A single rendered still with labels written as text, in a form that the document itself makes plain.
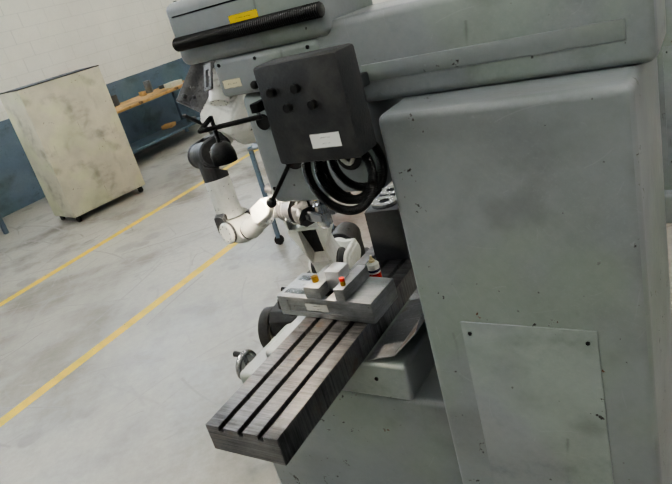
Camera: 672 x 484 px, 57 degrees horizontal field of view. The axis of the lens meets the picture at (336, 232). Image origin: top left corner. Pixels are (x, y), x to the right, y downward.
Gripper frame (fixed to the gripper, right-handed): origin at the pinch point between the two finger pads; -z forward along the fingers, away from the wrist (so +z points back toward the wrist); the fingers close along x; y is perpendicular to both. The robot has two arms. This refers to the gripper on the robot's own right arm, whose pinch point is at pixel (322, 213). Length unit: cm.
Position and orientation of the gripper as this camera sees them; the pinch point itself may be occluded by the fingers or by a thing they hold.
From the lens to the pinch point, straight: 180.3
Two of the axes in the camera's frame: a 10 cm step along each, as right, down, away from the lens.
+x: 7.1, -4.3, 5.5
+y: 2.4, 8.9, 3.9
